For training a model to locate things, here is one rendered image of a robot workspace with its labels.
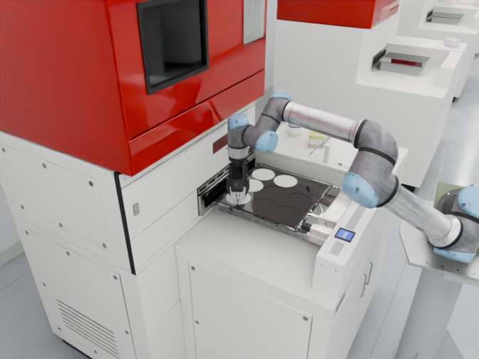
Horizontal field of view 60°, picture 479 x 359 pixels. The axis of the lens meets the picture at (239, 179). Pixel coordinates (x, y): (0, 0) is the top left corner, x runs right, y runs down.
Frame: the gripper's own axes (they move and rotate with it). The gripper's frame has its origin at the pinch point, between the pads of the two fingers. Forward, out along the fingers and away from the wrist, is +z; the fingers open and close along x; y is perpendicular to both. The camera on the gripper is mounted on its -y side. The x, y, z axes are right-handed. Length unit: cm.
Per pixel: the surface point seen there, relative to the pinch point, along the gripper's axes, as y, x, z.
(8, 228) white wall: 70, 147, 70
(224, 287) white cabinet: -25.3, 4.3, 20.2
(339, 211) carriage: 0.1, -40.2, 3.3
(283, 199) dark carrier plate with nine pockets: 5.1, -18.2, 1.3
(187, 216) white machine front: -6.0, 19.1, 2.7
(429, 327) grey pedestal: -14, -82, 52
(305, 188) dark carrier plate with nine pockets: 13.6, -28.0, 1.4
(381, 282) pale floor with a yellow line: 51, -85, 91
